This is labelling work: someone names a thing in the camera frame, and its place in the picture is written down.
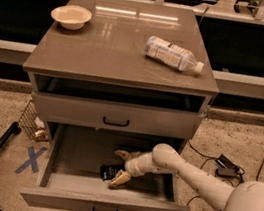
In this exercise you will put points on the open middle drawer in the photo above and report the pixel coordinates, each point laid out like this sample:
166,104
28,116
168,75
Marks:
70,178

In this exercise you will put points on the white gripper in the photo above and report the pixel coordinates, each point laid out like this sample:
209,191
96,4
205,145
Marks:
131,166

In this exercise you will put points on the black power adapter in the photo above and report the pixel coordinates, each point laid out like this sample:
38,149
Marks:
227,168

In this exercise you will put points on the black drawer handle upper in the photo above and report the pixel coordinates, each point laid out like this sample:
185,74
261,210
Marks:
109,122

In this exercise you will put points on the wire mesh waste basket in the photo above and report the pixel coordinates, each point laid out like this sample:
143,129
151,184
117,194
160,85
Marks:
31,124

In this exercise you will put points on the white paper bowl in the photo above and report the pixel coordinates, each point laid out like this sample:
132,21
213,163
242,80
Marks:
71,17

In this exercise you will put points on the closed upper drawer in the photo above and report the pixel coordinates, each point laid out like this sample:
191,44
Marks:
87,112

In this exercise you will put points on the blue tape cross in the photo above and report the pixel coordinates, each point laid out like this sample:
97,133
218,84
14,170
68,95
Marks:
32,160

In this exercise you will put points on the clear plastic water bottle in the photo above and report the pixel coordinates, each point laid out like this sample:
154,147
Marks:
172,55

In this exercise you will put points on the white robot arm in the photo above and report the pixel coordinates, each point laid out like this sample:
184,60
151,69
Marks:
248,196

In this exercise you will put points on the dark blueberry rxbar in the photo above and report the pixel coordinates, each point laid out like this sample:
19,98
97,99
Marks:
110,172

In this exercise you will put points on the grey drawer cabinet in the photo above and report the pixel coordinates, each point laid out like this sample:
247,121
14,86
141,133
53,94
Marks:
105,59

